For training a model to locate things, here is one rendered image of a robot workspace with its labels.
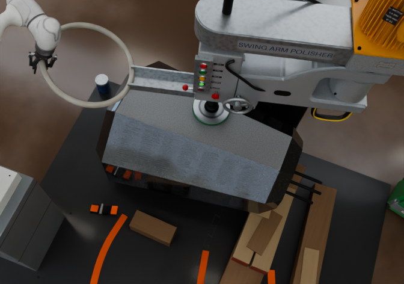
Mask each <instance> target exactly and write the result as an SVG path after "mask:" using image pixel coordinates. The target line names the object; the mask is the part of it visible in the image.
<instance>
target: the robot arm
mask: <svg viewBox="0 0 404 284"><path fill-rule="evenodd" d="M10 25H15V26H17V27H20V26H23V27H27V28H28V29H29V31H30V32H31V34H32V35H33V37H34V39H35V41H36V43H35V52H34V53H31V52H28V57H29V66H32V69H34V74H35V73H36V70H37V64H38V62H39V61H40V60H45V63H46V68H47V69H48V67H50V68H52V66H53V64H54V62H55V61H56V60H57V54H55V55H53V53H54V52H55V48H56V46H57V45H58V43H59V41H60V38H61V25H60V23H59V21H57V20H56V19H55V18H53V17H47V16H46V14H45V13H44V11H43V10H42V8H41V7H40V6H39V5H38V3H36V2H35V0H7V6H6V10H5V11H4V12H3V13H1V14H0V40H1V37H2V34H3V32H4V30H5V29H6V27H8V26H10ZM33 56H35V57H36V58H35V60H34V61H33V62H32V58H33ZM50 58H51V61H50V63H49V64H48V59H50Z"/></svg>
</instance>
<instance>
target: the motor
mask: <svg viewBox="0 0 404 284"><path fill-rule="evenodd" d="M351 4H352V27H353V49H354V54H360V55H369V56H375V57H385V58H394V59H400V60H404V0H351Z"/></svg>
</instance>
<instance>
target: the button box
mask: <svg viewBox="0 0 404 284"><path fill-rule="evenodd" d="M203 63H204V64H207V68H205V69H202V68H201V67H200V64H203ZM212 66H213V58H206V57H199V56H198V55H195V66H194V81H193V90H192V92H193V93H203V94H209V87H210V79H211V74H212ZM200 70H205V71H206V72H207V73H206V74H205V75H201V74H200V73H199V71H200ZM199 76H204V77H206V80H204V81H201V80H199V79H198V77H199ZM199 82H204V83H205V86H199V85H198V83H199ZM199 87H201V88H204V91H198V90H197V88H199Z"/></svg>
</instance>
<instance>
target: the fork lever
mask: <svg viewBox="0 0 404 284"><path fill-rule="evenodd" d="M131 69H135V78H134V82H133V83H129V82H128V83H127V86H130V87H131V90H139V91H148V92H154V93H162V94H172V95H177V96H186V97H194V95H195V93H193V92H192V90H189V89H188V90H186V91H184V90H183V89H182V87H183V85H185V84H186V85H188V87H193V81H194V73H189V72H180V71H175V70H166V69H157V68H152V67H143V66H134V65H131Z"/></svg>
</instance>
